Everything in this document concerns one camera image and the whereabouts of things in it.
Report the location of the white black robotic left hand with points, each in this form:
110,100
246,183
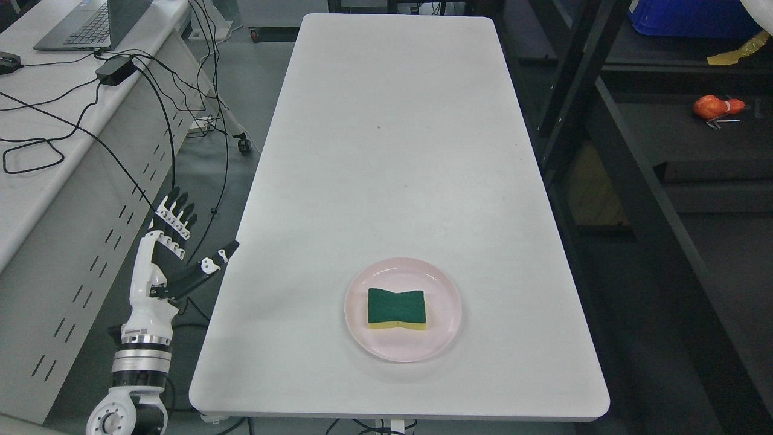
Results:
154,287

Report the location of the green yellow sponge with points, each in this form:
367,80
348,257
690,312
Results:
386,309

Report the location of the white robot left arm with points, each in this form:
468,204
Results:
133,404

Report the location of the black metal shelf rack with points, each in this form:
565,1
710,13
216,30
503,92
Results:
666,216

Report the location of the white side desk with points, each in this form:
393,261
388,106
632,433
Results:
79,163

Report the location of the black power adapter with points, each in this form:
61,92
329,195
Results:
115,70

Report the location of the pink round plate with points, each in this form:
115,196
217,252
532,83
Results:
401,345

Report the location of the white table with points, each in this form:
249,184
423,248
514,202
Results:
398,136

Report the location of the black computer mouse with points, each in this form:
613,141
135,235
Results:
9,63

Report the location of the grey laptop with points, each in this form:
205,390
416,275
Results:
94,26

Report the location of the orange toy figure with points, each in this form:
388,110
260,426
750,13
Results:
710,107

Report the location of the blue plastic bin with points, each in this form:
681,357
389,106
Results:
703,19

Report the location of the yellow tape strip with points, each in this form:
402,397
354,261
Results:
753,45

